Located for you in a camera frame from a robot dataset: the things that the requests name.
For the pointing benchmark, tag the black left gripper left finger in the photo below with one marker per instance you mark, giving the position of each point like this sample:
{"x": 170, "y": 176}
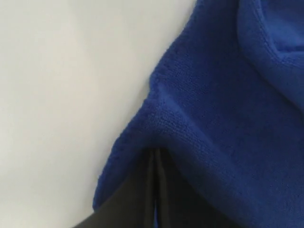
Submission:
{"x": 132, "y": 205}

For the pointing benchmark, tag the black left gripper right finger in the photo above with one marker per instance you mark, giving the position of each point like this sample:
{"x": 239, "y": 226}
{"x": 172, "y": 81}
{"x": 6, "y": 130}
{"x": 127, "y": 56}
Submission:
{"x": 177, "y": 204}

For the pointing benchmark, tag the blue terry towel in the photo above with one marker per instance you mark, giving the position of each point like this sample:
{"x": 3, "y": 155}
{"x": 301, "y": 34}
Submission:
{"x": 226, "y": 100}

